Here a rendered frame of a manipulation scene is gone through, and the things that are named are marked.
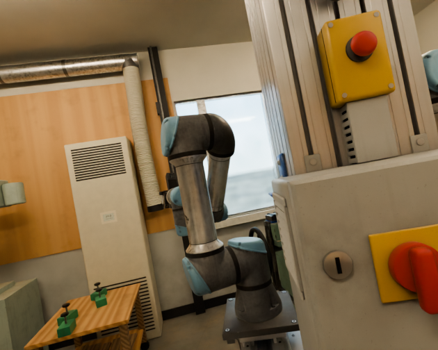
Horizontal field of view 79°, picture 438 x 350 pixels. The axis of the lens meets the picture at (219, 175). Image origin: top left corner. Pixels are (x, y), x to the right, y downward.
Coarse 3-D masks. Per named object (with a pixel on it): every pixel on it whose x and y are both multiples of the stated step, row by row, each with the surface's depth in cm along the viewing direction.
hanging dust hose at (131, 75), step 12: (132, 72) 254; (132, 84) 254; (132, 96) 253; (132, 108) 252; (144, 108) 262; (132, 120) 253; (144, 120) 256; (132, 132) 253; (144, 132) 253; (144, 144) 251; (144, 156) 250; (144, 168) 250; (144, 180) 251; (156, 180) 254; (144, 192) 253; (156, 192) 251; (156, 204) 249
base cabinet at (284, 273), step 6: (276, 258) 174; (282, 258) 164; (282, 264) 166; (282, 270) 167; (282, 276) 168; (288, 276) 161; (282, 282) 171; (288, 282) 162; (288, 288) 163; (294, 306) 159
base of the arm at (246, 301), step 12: (240, 288) 82; (252, 288) 80; (264, 288) 80; (240, 300) 82; (252, 300) 79; (264, 300) 79; (276, 300) 81; (240, 312) 81; (252, 312) 78; (264, 312) 78; (276, 312) 79
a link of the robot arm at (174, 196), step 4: (172, 188) 110; (176, 188) 102; (172, 192) 101; (176, 192) 100; (168, 196) 108; (172, 196) 100; (176, 196) 100; (180, 196) 101; (172, 200) 101; (176, 200) 100; (180, 200) 101; (172, 204) 104; (176, 204) 102; (180, 204) 101; (172, 208) 104; (176, 208) 103
